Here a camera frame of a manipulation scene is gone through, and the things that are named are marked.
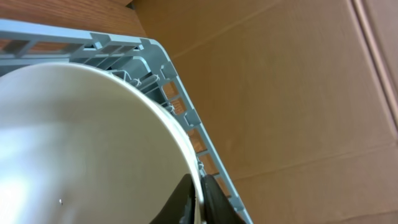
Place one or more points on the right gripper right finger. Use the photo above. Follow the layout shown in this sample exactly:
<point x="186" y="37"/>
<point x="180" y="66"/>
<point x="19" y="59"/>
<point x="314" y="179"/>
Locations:
<point x="218" y="209"/>

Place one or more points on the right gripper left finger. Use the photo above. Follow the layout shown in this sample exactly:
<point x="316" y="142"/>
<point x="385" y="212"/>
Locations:
<point x="180" y="207"/>

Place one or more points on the white bowl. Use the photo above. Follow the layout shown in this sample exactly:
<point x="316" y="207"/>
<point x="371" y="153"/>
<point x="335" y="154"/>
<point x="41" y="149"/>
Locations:
<point x="80" y="145"/>

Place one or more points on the grey dishwasher rack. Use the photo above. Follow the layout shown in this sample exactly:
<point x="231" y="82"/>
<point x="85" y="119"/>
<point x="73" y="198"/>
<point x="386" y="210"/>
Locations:
<point x="140" y="61"/>

